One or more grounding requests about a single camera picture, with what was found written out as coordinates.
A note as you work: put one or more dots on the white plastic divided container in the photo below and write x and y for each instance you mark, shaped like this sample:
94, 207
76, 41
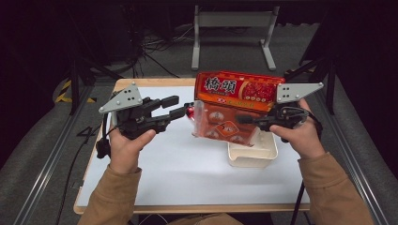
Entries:
253, 156

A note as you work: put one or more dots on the wooden table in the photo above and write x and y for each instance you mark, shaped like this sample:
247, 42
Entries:
156, 82

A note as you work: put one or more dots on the person's right hand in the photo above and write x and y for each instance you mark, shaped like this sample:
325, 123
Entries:
305, 140

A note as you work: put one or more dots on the black tripod stand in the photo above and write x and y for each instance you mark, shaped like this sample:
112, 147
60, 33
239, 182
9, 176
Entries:
74, 84
330, 75

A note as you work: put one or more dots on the yellow black hazard tape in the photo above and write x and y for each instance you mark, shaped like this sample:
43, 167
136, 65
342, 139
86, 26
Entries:
64, 93

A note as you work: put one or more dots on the person's left hand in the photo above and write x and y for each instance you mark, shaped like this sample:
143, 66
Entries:
125, 153

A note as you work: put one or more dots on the aluminium floor rail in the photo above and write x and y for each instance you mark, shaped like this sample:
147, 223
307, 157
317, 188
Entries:
356, 165
47, 168

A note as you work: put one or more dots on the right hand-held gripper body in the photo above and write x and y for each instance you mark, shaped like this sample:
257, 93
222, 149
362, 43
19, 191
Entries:
292, 92

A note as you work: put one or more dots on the white table mat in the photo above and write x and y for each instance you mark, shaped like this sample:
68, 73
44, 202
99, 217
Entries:
187, 175

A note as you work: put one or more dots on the person's lap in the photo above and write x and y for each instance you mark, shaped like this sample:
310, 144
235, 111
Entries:
212, 219

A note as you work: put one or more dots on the orange clear seasoning packet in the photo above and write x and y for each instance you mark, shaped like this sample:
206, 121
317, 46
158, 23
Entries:
228, 93

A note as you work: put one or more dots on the grey metal stand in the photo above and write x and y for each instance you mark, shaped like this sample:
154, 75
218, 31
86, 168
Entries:
234, 19

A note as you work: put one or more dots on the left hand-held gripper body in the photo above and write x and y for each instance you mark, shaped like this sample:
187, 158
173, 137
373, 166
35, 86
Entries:
125, 98

